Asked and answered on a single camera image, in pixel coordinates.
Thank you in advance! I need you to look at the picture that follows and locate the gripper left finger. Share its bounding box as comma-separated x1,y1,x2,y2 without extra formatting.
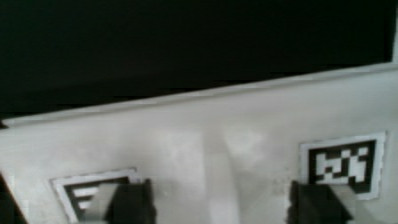
87,179,156,224

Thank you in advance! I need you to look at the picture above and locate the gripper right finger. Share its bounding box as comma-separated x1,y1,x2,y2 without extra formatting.
286,181,353,224

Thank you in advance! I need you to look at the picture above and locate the white cabinet door panel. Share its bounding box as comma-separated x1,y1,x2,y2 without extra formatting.
0,64,398,224

